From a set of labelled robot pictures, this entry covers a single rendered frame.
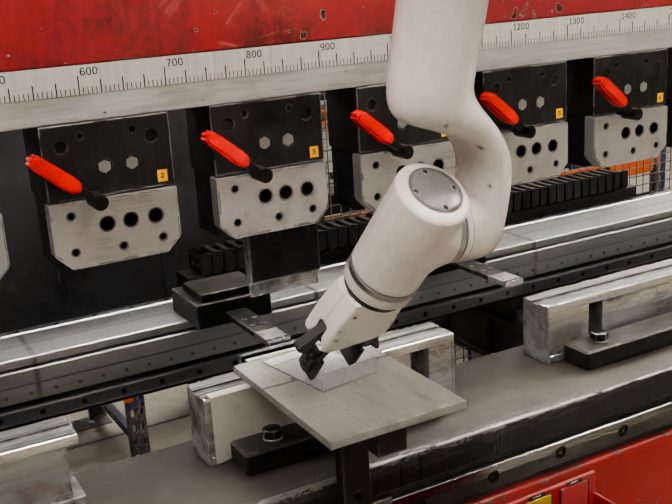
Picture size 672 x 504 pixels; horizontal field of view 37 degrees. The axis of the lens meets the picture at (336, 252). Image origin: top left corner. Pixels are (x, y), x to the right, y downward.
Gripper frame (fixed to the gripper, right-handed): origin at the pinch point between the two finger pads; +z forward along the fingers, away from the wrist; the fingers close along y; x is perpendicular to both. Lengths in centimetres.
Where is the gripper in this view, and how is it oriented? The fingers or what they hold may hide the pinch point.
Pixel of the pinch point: (330, 355)
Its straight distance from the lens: 124.5
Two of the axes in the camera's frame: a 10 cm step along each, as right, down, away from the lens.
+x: 4.9, 7.6, -4.2
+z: -3.4, 6.1, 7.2
